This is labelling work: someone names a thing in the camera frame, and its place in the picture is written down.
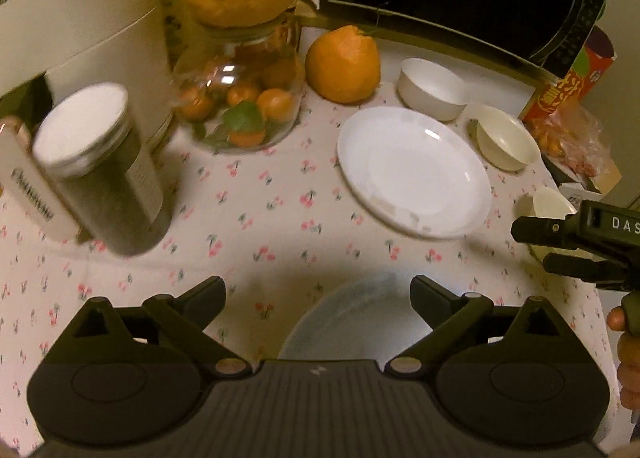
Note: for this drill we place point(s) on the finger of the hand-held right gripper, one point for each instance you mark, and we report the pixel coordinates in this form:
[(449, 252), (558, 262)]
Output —
[(580, 267), (542, 228)]

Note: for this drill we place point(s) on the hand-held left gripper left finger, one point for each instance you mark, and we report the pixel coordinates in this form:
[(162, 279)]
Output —
[(212, 295)]

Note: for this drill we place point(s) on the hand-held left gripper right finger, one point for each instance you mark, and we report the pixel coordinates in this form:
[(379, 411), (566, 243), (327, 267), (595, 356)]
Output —
[(422, 295)]

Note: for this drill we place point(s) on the small cream bowl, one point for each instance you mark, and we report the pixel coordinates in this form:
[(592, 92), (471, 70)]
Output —
[(547, 203)]

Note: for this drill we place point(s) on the white bowl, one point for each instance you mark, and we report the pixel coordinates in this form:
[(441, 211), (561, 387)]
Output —
[(432, 83)]

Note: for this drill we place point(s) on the person's right hand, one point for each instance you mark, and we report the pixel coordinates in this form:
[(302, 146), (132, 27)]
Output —
[(627, 368)]

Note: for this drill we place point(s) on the plastic bag of kumquats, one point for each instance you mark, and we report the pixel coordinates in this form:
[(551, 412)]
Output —
[(575, 138)]

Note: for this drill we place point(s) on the cherry print tablecloth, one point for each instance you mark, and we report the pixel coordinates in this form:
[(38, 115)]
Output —
[(280, 218)]

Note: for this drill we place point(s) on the red printed box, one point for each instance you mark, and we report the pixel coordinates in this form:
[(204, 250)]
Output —
[(565, 88)]

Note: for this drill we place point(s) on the dark jar with white lid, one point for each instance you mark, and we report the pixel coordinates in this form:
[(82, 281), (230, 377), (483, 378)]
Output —
[(105, 178)]

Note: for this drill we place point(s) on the pile of small oranges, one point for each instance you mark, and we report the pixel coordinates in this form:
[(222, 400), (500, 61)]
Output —
[(272, 105)]

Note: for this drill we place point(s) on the white labelled box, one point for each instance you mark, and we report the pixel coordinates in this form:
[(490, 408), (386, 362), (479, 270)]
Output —
[(30, 188)]

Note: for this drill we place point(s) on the clear glass jar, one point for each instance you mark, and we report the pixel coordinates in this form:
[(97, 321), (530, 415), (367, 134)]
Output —
[(200, 68)]

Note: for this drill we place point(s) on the white kitchen appliance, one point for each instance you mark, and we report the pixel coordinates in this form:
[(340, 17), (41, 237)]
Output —
[(75, 13)]

